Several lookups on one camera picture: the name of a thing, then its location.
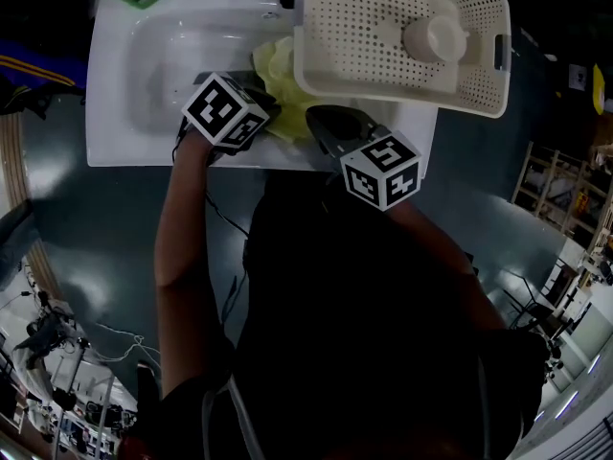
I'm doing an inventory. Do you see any person's left forearm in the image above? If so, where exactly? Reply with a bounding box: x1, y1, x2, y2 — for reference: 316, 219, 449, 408
153, 129, 212, 402

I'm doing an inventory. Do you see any person's black shirt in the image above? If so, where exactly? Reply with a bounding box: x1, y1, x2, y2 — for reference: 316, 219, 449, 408
128, 172, 550, 460

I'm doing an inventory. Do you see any black clothes pile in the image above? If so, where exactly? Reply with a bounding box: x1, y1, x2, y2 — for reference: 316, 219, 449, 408
0, 0, 97, 119

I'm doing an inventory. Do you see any person's right forearm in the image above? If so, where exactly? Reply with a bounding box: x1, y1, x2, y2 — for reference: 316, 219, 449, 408
387, 198, 507, 330

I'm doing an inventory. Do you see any white sink basin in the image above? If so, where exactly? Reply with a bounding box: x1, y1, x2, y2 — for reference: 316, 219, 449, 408
84, 0, 440, 174

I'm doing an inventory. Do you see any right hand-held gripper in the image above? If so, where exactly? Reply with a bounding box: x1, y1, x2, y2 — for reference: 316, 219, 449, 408
305, 104, 422, 212

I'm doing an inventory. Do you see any wooden shelf rack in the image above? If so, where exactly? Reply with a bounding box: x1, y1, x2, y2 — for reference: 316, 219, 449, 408
511, 141, 613, 248

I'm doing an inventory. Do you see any white floor cable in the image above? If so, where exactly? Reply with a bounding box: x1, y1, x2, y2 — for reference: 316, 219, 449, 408
90, 323, 162, 368

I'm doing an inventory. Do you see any cream perforated plastic basket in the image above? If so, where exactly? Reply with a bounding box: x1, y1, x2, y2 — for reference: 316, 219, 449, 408
291, 0, 512, 120

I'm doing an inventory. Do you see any yellow sign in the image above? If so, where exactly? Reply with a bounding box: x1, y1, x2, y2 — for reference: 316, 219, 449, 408
592, 63, 607, 115

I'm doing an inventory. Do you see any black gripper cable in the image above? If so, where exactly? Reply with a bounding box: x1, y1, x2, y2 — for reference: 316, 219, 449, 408
204, 192, 251, 240

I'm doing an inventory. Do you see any white cup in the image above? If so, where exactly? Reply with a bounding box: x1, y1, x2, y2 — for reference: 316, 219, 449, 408
400, 15, 471, 63

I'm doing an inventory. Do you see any yellow cloth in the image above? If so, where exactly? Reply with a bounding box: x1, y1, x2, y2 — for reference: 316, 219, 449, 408
251, 35, 320, 143

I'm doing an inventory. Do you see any grey harness strap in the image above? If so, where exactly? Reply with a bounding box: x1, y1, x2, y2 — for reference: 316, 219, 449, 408
476, 352, 495, 460
200, 376, 264, 460

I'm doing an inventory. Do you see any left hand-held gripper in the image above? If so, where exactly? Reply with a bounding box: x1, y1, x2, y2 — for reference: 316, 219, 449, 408
180, 72, 282, 155

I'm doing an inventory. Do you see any black folding chair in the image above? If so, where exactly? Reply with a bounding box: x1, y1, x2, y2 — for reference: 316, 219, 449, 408
502, 270, 556, 331

